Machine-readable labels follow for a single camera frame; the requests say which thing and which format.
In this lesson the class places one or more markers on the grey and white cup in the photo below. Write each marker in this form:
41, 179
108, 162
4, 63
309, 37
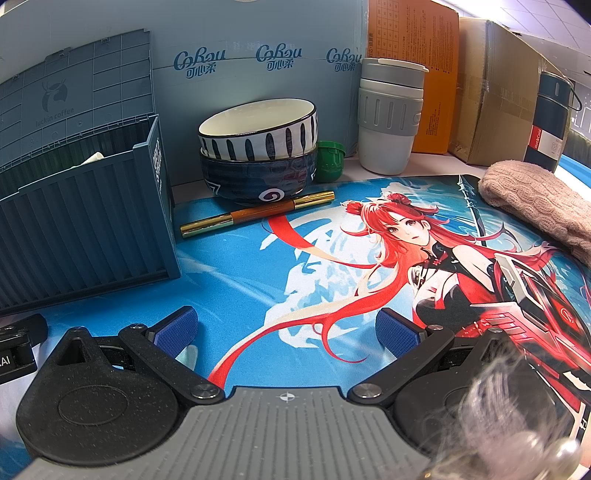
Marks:
388, 120

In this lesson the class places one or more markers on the dark blue thermos bottle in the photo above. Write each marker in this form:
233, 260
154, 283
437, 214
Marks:
549, 124

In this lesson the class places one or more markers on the printed figure desk mat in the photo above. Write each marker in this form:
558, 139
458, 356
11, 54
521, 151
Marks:
240, 277

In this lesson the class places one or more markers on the brown cardboard box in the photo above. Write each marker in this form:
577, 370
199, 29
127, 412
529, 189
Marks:
498, 92

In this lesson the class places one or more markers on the pink fuzzy cloth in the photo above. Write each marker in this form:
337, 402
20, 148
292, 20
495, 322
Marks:
535, 203

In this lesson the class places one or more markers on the orange cardboard box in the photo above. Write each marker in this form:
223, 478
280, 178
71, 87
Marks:
415, 69

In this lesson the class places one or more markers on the white blue-striped bowl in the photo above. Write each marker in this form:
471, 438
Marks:
258, 143

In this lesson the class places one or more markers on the blue pad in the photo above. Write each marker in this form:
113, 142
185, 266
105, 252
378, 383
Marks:
572, 164

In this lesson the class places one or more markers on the dark blue storage box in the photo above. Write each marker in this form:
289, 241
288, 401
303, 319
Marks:
83, 230

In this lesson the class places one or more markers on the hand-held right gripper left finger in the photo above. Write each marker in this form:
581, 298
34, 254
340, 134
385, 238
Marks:
178, 328

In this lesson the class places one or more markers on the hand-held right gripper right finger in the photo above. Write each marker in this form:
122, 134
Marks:
397, 334

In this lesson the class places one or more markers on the light blue paper bag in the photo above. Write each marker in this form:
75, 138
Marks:
207, 27

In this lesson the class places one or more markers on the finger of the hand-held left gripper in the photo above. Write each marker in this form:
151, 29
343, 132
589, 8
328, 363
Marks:
25, 328

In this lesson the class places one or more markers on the gold and orange pen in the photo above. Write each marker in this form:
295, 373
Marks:
258, 213

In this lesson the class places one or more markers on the dark blue patterned bowl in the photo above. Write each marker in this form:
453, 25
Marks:
254, 180

